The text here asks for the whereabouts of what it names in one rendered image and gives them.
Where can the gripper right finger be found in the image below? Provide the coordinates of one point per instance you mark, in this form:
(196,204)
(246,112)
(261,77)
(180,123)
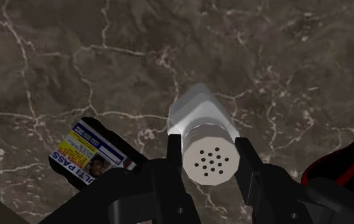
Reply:
(270,189)

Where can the white salt shaker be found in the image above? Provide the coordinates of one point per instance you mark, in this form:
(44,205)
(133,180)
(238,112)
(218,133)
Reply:
(203,133)

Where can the black object with red trim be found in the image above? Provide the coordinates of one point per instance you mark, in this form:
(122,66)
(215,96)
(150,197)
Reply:
(347,164)

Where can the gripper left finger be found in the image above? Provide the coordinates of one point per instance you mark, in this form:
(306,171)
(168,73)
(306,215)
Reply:
(161,186)

